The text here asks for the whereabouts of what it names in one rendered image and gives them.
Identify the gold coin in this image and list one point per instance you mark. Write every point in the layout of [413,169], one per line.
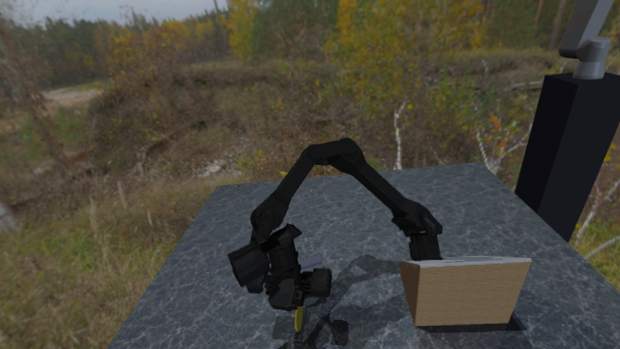
[298,318]

